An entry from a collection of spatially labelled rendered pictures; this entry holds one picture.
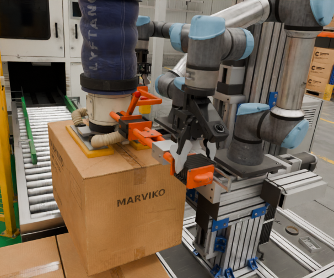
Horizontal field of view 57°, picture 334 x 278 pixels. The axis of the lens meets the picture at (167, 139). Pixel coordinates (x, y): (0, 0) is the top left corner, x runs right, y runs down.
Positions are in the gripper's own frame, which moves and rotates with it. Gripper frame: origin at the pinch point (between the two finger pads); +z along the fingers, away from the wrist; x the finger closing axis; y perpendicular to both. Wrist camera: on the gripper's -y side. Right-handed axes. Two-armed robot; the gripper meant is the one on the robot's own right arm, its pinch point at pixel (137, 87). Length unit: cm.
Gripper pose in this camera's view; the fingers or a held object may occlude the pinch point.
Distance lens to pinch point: 163.2
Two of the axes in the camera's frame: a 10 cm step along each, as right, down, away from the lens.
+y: 5.0, 3.5, -7.9
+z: -0.8, 9.3, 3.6
